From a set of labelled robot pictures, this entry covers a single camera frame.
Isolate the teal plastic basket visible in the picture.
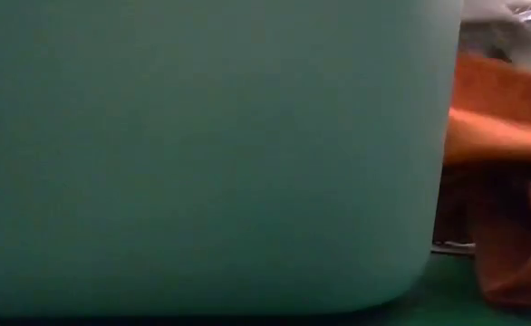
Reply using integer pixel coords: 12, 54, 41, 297
0, 0, 464, 319

